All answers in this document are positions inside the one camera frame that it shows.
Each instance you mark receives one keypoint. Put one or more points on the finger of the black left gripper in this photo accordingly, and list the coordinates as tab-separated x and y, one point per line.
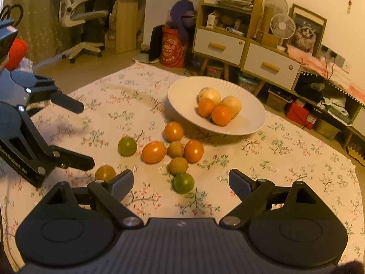
58	157
61	98

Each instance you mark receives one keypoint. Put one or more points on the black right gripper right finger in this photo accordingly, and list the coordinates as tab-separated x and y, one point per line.
253	196

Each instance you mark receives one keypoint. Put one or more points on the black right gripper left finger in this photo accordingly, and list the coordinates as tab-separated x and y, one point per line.
108	197

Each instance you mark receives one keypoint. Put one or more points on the dark yellow-green tomato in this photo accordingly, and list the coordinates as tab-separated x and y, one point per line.
105	173

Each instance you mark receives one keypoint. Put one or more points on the green lime fruit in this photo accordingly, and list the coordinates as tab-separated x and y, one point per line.
127	146

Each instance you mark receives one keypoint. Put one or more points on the smooth orange persimmon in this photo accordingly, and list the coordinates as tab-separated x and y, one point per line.
153	152

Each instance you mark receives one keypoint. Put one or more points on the brown kiwi fruit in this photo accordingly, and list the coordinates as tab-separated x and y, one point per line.
178	165

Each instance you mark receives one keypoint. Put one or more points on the rough orange mandarin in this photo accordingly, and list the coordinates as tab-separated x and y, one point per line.
221	115

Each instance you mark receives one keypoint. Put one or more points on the smooth orange tomato fruit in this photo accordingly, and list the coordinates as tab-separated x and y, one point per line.
173	131

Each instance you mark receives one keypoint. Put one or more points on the red plush cushion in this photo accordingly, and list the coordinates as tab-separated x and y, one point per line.
17	52

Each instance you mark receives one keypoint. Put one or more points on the floral white tablecloth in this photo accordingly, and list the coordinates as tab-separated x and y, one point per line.
313	221

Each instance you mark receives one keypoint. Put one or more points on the smooth orange round fruit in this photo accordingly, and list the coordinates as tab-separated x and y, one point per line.
193	151

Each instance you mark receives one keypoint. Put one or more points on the white office chair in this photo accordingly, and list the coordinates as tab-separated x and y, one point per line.
68	18

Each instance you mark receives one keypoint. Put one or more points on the red storage box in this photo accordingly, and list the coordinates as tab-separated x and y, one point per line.
301	116

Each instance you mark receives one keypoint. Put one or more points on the pale yellow speckled fruit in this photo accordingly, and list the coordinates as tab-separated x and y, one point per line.
233	104

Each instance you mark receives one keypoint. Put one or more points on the wooden desk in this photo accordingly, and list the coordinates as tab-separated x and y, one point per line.
129	20

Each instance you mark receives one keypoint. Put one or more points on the clear plastic storage bin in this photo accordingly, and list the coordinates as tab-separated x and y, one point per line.
247	82

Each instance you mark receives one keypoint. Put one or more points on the pale yellow round fruit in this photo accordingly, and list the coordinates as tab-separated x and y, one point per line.
209	93

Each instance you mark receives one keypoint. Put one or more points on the black flat panel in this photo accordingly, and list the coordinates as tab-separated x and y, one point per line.
155	49

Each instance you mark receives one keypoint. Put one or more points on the white ribbed plate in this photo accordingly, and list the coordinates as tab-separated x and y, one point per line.
182	95

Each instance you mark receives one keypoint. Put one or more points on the low wooden tv console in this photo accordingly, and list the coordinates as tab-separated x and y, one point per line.
343	110

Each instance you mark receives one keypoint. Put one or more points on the red orange printed bucket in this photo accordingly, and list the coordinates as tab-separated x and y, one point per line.
173	49

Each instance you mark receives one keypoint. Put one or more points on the pink cloth on shelf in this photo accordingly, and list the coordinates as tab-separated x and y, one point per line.
327	70

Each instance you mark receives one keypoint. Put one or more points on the purple plush toy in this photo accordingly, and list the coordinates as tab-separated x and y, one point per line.
182	17

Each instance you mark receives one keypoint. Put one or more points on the wooden cabinet white drawers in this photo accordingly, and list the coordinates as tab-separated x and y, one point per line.
242	51

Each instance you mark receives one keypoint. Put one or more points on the framed cat picture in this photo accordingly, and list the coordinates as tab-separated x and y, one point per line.
310	28

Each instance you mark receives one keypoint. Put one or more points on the white desk fan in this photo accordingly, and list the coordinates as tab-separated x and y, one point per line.
283	27

